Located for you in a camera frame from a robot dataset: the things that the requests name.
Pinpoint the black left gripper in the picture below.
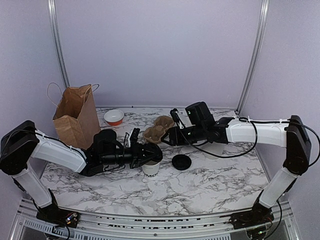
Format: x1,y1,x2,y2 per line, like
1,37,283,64
101,141,159,169

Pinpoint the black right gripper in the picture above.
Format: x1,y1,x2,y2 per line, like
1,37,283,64
160,124,206,147

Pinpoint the white paper coffee cup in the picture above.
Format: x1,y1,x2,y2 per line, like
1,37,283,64
142,160,160,179

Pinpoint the brown paper bag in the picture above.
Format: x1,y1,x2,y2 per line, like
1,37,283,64
52,84,101,150

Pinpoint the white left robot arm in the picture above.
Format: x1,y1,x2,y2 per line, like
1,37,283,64
0,120,163,223

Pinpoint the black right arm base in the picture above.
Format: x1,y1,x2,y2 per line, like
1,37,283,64
228,198,275,230

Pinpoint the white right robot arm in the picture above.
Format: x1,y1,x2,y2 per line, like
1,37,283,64
161,101,312,224

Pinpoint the black plastic cup lid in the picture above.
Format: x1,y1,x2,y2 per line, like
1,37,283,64
171,154,192,171

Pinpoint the orange white bowl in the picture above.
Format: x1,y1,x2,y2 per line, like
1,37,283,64
103,109,125,126

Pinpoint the white cylindrical utensil holder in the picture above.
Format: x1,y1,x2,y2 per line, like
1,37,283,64
202,142,225,156

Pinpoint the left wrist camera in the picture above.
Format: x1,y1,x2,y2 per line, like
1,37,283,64
124,128,140,150

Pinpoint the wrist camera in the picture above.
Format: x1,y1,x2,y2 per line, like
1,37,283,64
170,108,185,129
124,128,140,150

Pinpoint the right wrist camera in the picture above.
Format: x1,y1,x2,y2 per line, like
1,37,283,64
170,108,185,129

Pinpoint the aluminium front rail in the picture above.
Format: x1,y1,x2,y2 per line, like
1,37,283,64
8,199,301,240

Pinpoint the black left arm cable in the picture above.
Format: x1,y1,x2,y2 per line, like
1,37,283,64
2,129,126,173

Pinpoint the right aluminium frame post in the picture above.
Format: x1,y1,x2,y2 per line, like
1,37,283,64
236,0,270,113

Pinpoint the aluminium frame post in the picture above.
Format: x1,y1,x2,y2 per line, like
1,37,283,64
47,0,70,88
236,0,270,113

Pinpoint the left aluminium frame post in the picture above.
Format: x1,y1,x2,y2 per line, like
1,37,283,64
47,0,70,88

